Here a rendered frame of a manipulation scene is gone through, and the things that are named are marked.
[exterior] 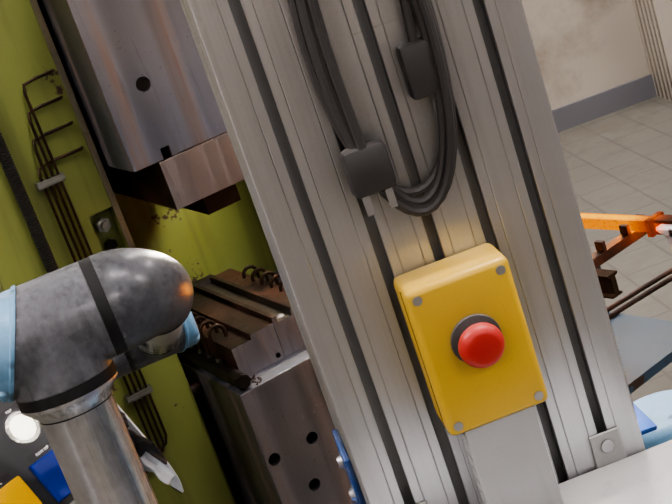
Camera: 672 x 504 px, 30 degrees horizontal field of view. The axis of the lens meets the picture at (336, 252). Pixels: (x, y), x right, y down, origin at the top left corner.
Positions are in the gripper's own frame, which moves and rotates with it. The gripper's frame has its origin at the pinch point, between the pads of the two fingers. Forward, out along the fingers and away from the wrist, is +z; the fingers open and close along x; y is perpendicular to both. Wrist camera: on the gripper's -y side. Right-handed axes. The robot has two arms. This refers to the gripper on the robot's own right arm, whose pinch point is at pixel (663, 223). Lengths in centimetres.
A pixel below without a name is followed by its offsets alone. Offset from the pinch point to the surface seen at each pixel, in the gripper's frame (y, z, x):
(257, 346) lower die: -2, 46, -66
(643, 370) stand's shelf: 26.5, 4.2, -11.2
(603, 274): -1.6, -5.6, -24.7
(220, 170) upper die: -37, 45, -61
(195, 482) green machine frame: 23, 63, -81
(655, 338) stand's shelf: 26.4, 10.1, 0.6
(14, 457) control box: -12, 36, -120
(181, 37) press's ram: -62, 45, -60
